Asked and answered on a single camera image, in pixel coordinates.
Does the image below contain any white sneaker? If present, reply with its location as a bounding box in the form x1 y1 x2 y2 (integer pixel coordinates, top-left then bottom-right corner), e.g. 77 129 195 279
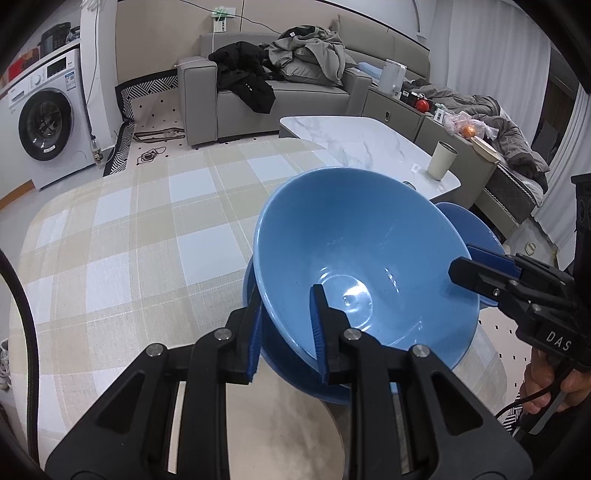
0 339 12 391

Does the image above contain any white washing machine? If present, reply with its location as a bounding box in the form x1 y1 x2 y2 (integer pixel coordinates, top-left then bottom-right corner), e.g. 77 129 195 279
7 41 100 192

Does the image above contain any white marble coffee table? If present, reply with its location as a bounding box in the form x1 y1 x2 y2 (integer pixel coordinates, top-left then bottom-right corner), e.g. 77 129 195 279
278 115 461 204

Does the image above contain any grey sofa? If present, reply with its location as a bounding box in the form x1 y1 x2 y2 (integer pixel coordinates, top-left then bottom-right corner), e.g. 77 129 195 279
178 16 432 148

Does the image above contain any plastic bag with orange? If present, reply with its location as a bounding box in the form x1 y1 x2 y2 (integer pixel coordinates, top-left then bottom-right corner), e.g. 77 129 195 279
443 111 497 139

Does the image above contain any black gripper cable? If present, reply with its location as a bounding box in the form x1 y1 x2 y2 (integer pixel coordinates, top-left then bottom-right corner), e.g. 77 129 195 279
494 360 571 437

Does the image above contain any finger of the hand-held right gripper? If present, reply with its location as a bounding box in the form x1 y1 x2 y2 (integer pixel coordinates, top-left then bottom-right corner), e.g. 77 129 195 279
465 244 525 278
449 257 525 306

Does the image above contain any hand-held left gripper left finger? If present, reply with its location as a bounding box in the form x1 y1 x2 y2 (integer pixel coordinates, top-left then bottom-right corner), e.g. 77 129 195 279
44 277 264 480

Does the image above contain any white cup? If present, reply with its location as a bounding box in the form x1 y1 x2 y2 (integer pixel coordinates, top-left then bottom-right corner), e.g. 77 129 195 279
427 141 457 181

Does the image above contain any person's right hand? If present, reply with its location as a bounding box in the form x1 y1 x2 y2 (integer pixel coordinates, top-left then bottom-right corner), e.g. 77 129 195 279
519 350 591 415

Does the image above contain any grey blanket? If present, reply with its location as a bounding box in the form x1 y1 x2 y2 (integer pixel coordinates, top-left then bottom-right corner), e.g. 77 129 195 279
411 78 550 195

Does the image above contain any white tabletop appliance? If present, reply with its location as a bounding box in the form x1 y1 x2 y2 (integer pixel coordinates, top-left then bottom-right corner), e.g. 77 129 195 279
379 59 407 100

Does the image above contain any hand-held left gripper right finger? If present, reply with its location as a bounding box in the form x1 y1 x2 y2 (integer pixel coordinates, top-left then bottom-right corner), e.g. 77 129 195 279
310 284 534 480

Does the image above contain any black rice cooker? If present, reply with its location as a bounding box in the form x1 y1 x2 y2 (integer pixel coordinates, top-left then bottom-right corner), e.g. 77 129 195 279
38 22 84 58

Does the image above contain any black jacket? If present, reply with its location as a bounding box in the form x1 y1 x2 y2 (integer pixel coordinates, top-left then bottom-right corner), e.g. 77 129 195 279
209 41 276 113

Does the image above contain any checked beige tablecloth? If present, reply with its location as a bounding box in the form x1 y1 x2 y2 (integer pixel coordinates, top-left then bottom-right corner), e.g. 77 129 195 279
8 137 509 480

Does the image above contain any grey jacket pile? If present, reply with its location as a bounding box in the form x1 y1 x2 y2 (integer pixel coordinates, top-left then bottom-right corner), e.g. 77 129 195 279
269 25 358 88

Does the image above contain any black patterned rug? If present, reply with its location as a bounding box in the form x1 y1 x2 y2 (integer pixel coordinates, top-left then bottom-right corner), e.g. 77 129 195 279
102 73 190 176

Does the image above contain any red box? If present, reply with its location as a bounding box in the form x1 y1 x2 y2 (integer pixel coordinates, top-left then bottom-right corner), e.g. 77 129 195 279
7 46 40 79

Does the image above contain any blue bowl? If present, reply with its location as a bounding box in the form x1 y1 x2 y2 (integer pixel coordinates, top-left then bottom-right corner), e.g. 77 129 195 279
242 256 398 406
434 202 506 311
253 167 481 370

